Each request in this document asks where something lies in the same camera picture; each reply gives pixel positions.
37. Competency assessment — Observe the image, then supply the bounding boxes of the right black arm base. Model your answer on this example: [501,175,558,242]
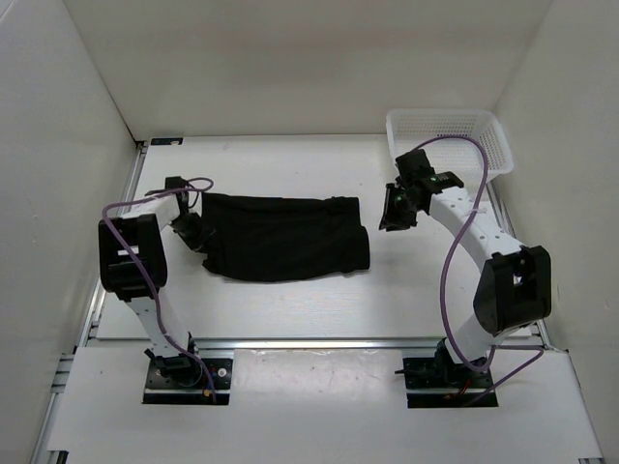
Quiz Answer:
[394,343,499,409]

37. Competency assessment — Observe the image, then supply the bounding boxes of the black shorts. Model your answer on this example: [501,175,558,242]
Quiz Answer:
[201,193,370,283]

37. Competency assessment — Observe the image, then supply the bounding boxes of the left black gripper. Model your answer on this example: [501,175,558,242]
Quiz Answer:
[167,211,217,254]

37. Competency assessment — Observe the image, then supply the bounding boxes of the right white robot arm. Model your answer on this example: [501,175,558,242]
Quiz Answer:
[379,172,551,387]

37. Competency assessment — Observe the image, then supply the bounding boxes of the front aluminium frame rail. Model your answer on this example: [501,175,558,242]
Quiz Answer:
[85,332,543,351]

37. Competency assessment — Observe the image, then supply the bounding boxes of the aluminium frame rail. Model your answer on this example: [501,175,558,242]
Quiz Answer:
[30,140,150,463]
[85,332,543,351]
[486,181,605,464]

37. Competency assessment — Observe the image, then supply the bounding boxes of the white plastic mesh basket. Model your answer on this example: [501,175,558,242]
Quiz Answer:
[386,109,514,190]

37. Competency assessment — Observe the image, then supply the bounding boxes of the right aluminium frame rail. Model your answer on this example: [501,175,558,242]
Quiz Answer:
[486,181,605,464]

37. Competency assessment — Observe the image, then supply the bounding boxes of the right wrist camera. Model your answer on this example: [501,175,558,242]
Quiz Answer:
[395,149,435,189]

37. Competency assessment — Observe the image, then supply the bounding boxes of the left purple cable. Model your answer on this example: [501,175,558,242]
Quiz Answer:
[103,176,215,402]

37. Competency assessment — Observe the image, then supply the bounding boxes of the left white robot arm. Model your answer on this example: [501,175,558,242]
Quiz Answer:
[98,192,203,387]

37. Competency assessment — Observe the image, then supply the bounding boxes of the left aluminium frame rail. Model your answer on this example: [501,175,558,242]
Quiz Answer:
[30,140,150,463]

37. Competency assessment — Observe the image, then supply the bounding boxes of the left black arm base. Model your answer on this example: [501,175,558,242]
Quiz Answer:
[142,349,233,406]

